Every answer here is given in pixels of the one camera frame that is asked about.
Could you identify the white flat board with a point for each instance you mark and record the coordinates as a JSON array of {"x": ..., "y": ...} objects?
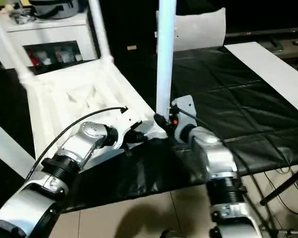
[{"x": 270, "y": 72}]

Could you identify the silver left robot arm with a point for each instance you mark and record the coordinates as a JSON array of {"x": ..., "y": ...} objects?
[{"x": 82, "y": 143}]

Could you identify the small gold label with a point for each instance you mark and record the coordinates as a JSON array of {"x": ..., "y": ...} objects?
[{"x": 131, "y": 47}]

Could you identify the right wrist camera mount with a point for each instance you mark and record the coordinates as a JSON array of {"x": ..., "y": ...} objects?
[{"x": 186, "y": 106}]

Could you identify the beige plush toy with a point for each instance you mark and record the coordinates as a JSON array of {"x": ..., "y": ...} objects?
[{"x": 8, "y": 10}]

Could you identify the white plastic table leg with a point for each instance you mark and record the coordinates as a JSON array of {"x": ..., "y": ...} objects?
[
  {"x": 10, "y": 44},
  {"x": 101, "y": 32},
  {"x": 7, "y": 146},
  {"x": 165, "y": 62}
]

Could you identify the dark clutter pile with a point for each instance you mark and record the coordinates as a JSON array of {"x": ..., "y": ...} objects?
[{"x": 23, "y": 18}]

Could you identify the black mat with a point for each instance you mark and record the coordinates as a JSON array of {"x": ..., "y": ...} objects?
[{"x": 238, "y": 104}]

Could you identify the black pole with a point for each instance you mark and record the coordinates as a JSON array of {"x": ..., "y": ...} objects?
[{"x": 285, "y": 184}]

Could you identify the metal stand base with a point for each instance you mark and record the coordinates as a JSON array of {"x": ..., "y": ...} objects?
[{"x": 288, "y": 233}]

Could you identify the grey cushion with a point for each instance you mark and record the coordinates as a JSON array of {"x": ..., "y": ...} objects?
[{"x": 201, "y": 29}]

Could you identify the white cabinet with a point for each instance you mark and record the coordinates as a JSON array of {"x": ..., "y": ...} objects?
[{"x": 52, "y": 29}]

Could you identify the black cabinet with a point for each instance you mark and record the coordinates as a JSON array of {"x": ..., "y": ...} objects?
[{"x": 131, "y": 24}]

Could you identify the dark bag on cabinet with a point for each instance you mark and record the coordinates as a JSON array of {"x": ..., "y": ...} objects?
[{"x": 54, "y": 10}]

